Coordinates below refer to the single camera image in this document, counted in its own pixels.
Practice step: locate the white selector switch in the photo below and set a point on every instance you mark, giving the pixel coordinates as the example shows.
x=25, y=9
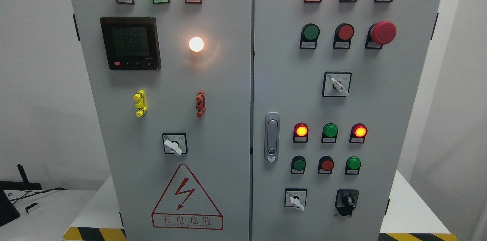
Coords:
x=296, y=198
x=336, y=84

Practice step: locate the white selector switch upper right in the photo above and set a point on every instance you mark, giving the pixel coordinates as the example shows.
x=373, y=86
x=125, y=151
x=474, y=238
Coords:
x=336, y=84

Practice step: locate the red push button upper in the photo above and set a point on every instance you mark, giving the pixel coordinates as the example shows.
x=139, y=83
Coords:
x=342, y=36

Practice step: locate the yellow terminal connector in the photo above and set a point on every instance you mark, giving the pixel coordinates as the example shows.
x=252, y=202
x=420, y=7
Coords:
x=140, y=103

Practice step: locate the white selector switch left door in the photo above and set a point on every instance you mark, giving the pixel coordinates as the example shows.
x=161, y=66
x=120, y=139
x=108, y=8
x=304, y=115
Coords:
x=175, y=143

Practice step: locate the red lit light middle right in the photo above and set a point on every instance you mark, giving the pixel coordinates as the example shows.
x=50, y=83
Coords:
x=358, y=133

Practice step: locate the small white black adapter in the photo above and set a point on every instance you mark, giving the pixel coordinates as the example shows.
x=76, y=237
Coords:
x=32, y=207

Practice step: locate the grey left cabinet door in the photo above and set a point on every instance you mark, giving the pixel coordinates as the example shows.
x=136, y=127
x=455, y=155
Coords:
x=218, y=142

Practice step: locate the white lit indicator light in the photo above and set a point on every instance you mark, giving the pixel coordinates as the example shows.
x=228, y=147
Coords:
x=196, y=44

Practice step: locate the red lit light middle left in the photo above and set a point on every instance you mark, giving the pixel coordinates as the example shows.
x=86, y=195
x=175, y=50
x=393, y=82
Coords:
x=300, y=134

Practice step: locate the green push button upper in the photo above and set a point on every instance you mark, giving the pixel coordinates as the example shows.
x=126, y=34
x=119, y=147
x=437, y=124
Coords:
x=309, y=36

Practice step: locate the red emergency stop button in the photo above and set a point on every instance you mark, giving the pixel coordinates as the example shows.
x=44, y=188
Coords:
x=380, y=34

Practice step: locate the red push button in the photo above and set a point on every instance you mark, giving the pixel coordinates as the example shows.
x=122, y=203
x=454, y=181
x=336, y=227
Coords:
x=342, y=36
x=325, y=165

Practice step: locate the red high voltage warning sticker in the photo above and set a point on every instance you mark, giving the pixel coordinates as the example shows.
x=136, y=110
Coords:
x=185, y=204

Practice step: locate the red push button lower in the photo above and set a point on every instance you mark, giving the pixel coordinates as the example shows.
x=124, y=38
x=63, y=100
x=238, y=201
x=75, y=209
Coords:
x=325, y=165

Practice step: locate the green push button lower left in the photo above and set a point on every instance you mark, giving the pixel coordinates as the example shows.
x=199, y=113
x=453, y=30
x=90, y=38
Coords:
x=298, y=165

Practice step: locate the green light middle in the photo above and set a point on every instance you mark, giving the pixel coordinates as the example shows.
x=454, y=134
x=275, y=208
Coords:
x=329, y=133

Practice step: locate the black monitor corner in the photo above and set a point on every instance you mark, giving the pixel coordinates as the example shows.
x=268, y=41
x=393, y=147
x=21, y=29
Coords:
x=8, y=212

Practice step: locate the white selector switch lower right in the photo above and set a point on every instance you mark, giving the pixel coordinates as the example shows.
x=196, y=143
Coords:
x=296, y=198

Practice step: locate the green push button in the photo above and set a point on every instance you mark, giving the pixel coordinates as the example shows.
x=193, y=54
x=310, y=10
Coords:
x=298, y=165
x=352, y=166
x=309, y=36

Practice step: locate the black digital power meter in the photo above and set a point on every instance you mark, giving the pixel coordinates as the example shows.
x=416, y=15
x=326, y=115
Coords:
x=131, y=43

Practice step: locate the black rotary knob switch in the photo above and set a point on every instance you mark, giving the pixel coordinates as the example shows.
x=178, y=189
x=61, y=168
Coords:
x=346, y=201

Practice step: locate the green push button lower right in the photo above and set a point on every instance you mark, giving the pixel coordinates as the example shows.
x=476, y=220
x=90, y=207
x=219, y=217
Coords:
x=352, y=166

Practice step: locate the grey cabinet door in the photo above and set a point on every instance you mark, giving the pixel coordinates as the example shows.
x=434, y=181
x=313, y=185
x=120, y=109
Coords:
x=289, y=80
x=218, y=142

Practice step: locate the red terminal connector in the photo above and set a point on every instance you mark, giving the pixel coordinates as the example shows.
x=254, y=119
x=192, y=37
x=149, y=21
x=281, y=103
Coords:
x=200, y=104

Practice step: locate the silver door latch handle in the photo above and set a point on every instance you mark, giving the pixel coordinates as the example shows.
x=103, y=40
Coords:
x=271, y=140

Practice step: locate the grey right cabinet door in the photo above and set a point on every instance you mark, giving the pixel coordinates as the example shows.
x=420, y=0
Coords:
x=289, y=80

